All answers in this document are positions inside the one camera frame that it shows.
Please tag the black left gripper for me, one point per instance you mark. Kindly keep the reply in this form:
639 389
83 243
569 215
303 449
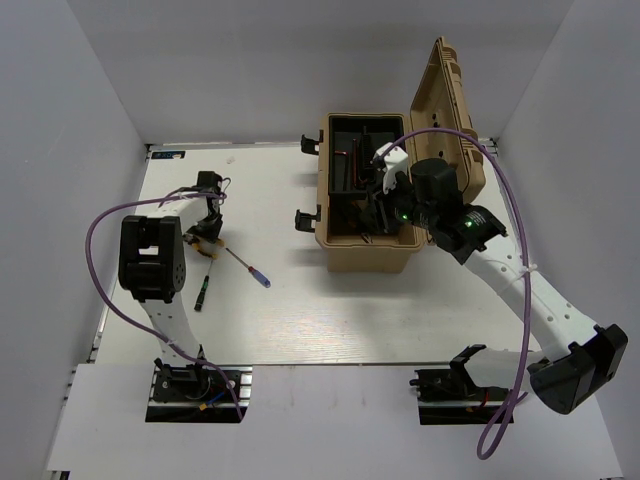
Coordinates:
212 234

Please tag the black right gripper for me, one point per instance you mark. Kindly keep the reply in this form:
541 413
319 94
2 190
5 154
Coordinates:
380 205

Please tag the orange handled tool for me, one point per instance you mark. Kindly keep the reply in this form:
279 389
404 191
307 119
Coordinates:
206 248

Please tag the tan plastic toolbox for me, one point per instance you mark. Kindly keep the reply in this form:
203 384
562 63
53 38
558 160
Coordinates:
438 125

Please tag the large brown hex key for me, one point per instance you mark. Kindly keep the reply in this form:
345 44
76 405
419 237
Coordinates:
341 170

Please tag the yellow black needle-nose pliers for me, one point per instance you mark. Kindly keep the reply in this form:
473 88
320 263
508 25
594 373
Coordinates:
367 238

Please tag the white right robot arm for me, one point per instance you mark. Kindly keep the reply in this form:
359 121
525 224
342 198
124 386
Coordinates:
577 356

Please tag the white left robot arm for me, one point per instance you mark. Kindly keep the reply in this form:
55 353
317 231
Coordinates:
152 262

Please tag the black green screwdriver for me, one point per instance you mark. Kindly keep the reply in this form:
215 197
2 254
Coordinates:
203 289

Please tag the blue red screwdriver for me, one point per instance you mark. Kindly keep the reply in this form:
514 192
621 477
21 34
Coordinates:
256 274

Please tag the blue XDOF label sticker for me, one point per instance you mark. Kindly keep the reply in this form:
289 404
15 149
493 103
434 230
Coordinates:
157 155

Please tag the black toolbox inner tray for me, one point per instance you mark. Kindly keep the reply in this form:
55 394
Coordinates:
372 132

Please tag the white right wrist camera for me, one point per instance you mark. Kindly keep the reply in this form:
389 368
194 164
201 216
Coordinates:
390 160

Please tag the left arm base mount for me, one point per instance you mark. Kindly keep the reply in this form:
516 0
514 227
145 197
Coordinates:
198 395

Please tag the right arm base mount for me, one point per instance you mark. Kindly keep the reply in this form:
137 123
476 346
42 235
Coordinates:
450 395

